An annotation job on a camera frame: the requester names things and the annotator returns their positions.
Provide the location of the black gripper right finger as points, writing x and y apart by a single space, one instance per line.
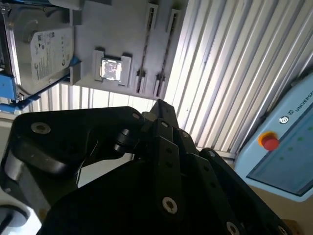
234 195

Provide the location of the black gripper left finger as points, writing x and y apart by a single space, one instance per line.
73 127

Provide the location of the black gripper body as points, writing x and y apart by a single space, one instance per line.
110 208

